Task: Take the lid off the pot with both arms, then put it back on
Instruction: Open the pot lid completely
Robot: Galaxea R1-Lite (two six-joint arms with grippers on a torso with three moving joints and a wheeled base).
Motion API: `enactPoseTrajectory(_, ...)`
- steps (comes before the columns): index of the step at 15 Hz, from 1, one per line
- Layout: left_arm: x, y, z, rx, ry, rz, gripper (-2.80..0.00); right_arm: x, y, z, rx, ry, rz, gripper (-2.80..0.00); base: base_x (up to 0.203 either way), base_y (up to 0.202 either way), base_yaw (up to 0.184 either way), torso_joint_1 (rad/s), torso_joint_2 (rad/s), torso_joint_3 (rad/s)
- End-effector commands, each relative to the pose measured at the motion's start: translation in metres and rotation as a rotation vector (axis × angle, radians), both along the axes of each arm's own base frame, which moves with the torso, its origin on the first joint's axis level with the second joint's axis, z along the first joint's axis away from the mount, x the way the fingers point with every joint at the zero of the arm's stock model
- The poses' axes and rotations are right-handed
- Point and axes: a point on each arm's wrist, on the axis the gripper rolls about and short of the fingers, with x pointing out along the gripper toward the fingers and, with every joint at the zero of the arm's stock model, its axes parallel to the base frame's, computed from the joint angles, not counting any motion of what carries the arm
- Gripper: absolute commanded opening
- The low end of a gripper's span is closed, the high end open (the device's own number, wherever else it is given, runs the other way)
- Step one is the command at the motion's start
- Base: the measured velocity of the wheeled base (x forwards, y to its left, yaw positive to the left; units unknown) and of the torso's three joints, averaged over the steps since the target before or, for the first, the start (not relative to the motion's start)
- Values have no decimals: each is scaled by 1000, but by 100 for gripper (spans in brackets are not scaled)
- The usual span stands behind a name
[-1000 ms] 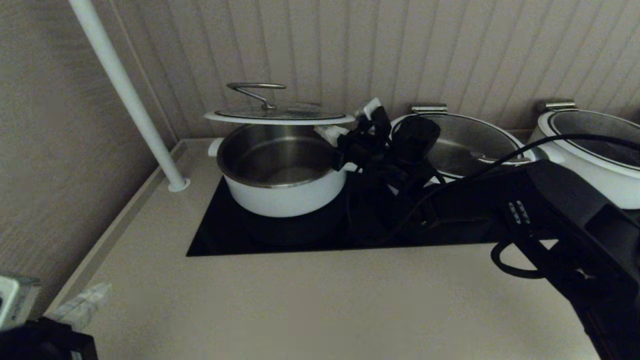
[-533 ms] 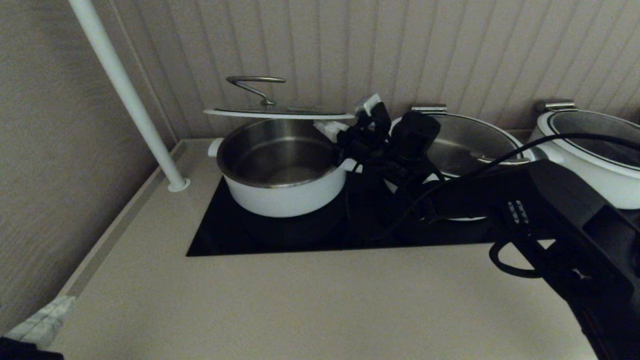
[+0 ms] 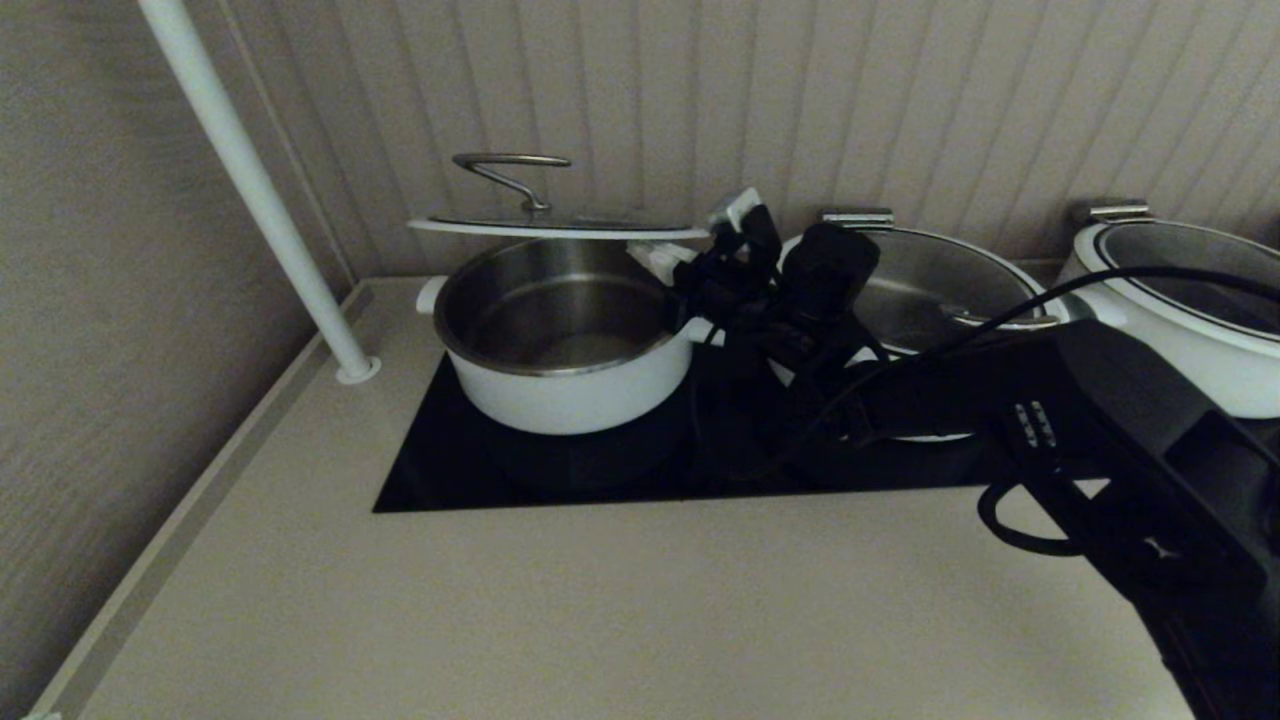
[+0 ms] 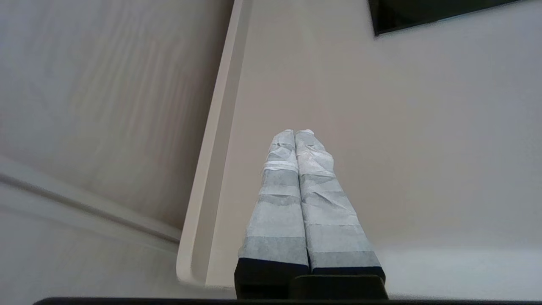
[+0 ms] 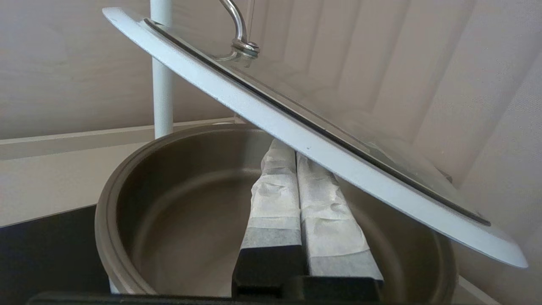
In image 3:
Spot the short looped black cable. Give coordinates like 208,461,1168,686
978,480,1086,557

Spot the long black right arm cable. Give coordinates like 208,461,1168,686
760,265,1280,481

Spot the wide black glass cooktop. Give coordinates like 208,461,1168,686
372,330,1111,514

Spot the white round pot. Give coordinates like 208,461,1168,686
770,228,1071,443
1060,220,1280,419
417,238,728,436

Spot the white metal pole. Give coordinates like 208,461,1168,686
140,0,384,387

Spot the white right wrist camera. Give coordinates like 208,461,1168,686
708,187,763,233

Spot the glass lid with white rim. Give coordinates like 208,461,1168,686
1080,218,1280,356
407,153,713,243
780,228,1066,356

